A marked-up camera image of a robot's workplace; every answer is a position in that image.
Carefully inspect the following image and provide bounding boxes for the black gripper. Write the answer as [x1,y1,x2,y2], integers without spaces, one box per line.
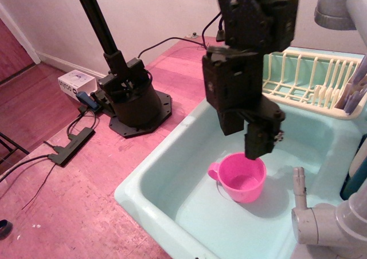
[202,46,285,160]

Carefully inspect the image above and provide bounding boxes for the black usb hub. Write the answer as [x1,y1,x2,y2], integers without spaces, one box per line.
[44,127,95,167]

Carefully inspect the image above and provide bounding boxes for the blue clamp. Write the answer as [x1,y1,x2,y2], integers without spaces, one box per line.
[76,91,101,112]

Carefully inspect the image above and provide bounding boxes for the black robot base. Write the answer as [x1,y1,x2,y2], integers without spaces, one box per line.
[79,0,172,139]

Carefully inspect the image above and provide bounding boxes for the teal toy sink basin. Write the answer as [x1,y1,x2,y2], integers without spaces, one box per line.
[115,101,366,258]

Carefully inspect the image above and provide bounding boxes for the black ring object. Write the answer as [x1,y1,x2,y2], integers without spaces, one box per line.
[0,219,13,240]

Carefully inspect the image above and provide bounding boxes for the pink plastic cup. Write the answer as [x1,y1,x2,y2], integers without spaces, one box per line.
[207,152,267,203]

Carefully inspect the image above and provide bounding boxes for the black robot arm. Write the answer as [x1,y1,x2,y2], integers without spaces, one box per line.
[202,0,299,160]

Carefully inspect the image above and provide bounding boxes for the white cardboard box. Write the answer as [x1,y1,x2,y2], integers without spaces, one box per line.
[57,70,97,100]

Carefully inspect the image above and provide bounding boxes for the black power cable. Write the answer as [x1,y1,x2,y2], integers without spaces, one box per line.
[136,11,227,60]

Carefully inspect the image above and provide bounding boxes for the grey toy faucet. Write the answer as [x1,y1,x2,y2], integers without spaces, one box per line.
[291,0,367,259]

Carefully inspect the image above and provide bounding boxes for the purple utensils in rack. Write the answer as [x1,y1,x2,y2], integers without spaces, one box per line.
[343,55,366,115]

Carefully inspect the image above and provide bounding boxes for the cream dish drying rack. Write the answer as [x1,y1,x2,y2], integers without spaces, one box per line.
[263,47,366,120]

